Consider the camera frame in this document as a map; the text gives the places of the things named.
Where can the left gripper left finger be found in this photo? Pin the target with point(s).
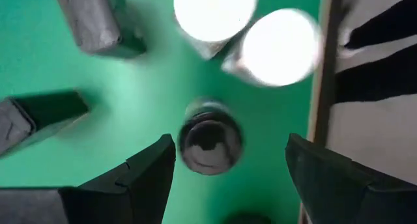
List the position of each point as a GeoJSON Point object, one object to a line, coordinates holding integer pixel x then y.
{"type": "Point", "coordinates": [137, 191]}

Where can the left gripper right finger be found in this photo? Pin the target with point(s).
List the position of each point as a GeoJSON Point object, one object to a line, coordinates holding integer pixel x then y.
{"type": "Point", "coordinates": [342, 198]}

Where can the black lid spice jar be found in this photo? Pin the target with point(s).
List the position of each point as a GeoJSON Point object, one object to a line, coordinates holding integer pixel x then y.
{"type": "Point", "coordinates": [210, 142]}

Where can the black spice box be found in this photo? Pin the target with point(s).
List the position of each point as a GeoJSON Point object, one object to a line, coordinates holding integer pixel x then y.
{"type": "Point", "coordinates": [94, 25]}
{"type": "Point", "coordinates": [39, 116]}

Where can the white lid spice jar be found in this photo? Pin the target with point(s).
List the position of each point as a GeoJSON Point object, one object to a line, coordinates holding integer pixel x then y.
{"type": "Point", "coordinates": [280, 48]}
{"type": "Point", "coordinates": [213, 12]}

